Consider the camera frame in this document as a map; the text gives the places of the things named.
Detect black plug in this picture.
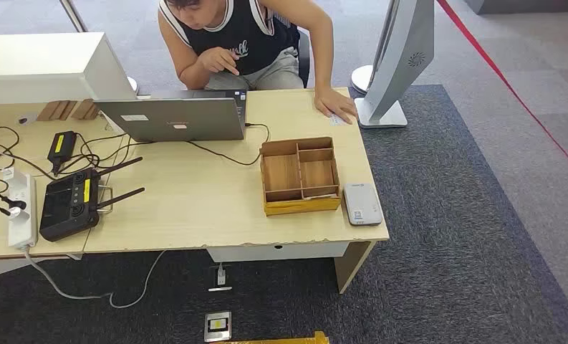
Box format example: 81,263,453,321
0,194,29,212

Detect yellow floor tape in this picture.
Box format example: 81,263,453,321
214,331,331,344

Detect white power strip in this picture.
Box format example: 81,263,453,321
6,170,39,250

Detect white round stand base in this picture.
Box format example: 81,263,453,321
350,64,375,95

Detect white power cable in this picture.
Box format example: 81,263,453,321
23,247,168,310

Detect grey laptop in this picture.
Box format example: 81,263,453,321
93,88,249,143

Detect wooden organizer box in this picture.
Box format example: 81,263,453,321
259,136,342,218

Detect black power adapter yellow label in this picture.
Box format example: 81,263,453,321
47,130,78,166

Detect person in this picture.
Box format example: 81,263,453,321
158,0,359,125

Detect person's left hand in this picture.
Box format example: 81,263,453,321
313,87,359,125

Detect black adapter cable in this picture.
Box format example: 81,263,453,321
51,133,140,178

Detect silver floor socket plate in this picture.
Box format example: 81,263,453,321
203,310,233,344

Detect white desk drawer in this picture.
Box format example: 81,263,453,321
206,242,350,264

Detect grey metal pole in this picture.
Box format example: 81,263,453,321
58,0,89,33

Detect black laptop charger cable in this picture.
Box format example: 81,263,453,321
186,122,271,167

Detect black controller with antennas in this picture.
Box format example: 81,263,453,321
39,156,146,243

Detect wooden block stand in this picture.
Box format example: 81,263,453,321
37,100,78,122
69,98,100,121

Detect white cabinet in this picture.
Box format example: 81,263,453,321
0,32,138,106

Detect black looped cable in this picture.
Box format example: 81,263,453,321
0,120,57,181

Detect floor socket with white plug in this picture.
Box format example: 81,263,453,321
207,263,234,293

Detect silver kiosk display stand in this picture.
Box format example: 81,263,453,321
355,0,435,130

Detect person's right hand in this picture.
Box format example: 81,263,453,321
197,46,241,77

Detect red floor tape line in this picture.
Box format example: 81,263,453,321
436,0,568,181

